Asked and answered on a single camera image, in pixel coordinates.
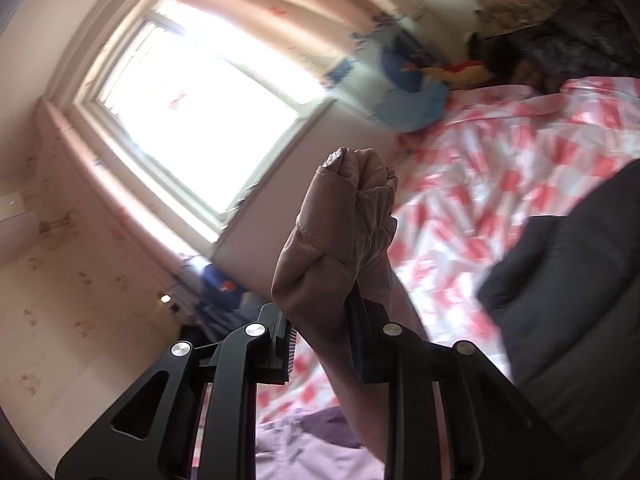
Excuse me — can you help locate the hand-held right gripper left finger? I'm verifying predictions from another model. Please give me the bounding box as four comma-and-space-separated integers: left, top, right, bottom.
56, 302, 301, 480

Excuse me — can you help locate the white framed window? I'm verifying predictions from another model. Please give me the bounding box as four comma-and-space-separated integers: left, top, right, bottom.
47, 0, 341, 241

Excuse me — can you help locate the pink checked bed sheet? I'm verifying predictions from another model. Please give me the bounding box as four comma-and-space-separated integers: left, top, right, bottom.
255, 75, 640, 480

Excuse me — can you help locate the dark clothes pile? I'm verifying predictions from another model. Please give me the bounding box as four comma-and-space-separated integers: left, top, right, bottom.
462, 7, 640, 96

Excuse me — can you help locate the purple and pink padded jacket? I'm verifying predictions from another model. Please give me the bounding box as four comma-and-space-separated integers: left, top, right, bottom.
255, 146, 431, 480

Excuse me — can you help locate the yellow and red plush toy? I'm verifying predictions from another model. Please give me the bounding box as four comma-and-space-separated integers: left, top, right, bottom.
422, 60, 496, 92

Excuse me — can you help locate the black puffer jacket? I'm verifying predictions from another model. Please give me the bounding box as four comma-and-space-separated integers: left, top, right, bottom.
477, 160, 640, 480

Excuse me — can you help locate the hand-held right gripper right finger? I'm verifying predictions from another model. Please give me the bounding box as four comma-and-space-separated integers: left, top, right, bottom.
345, 287, 571, 480

